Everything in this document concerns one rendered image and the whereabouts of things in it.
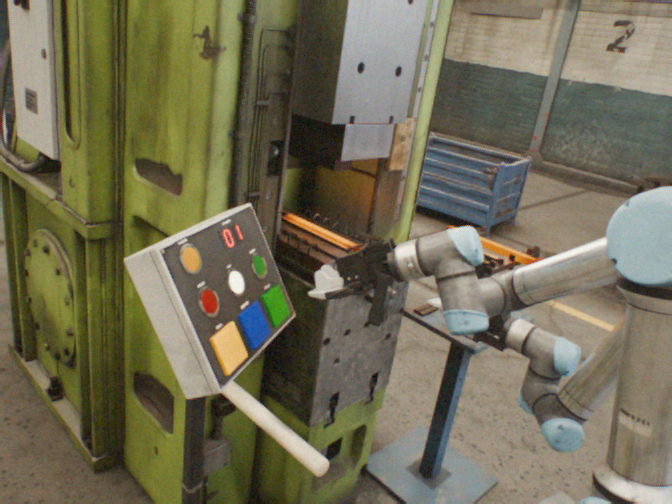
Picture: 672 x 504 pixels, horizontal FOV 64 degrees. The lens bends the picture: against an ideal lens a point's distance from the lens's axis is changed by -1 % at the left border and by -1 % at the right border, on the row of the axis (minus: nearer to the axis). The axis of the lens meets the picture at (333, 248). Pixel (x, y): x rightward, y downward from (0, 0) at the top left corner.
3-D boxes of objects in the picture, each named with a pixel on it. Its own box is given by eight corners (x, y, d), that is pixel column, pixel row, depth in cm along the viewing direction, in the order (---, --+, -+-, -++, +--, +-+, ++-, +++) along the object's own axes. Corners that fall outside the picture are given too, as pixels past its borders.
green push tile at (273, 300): (291, 313, 123) (279, 283, 122) (276, 328, 116) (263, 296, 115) (284, 315, 124) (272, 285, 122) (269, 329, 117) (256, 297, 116)
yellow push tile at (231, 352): (248, 355, 105) (234, 320, 104) (229, 375, 98) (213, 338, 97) (241, 357, 106) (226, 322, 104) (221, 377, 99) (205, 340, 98)
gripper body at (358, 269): (343, 249, 114) (396, 233, 109) (357, 286, 115) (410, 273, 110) (330, 261, 107) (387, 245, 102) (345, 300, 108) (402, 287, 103)
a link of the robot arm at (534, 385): (525, 425, 122) (538, 384, 118) (512, 395, 132) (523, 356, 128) (559, 430, 122) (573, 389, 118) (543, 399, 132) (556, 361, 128)
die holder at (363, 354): (388, 385, 191) (413, 268, 174) (309, 428, 164) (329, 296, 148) (284, 317, 225) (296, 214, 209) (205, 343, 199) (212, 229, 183)
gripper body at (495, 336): (456, 332, 136) (499, 355, 128) (463, 302, 133) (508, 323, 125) (472, 324, 141) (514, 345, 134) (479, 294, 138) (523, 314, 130)
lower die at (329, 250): (369, 270, 168) (373, 245, 165) (323, 284, 154) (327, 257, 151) (281, 226, 194) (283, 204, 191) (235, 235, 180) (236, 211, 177)
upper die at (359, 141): (389, 157, 155) (395, 123, 152) (340, 161, 141) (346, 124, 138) (292, 126, 181) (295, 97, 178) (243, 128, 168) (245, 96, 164)
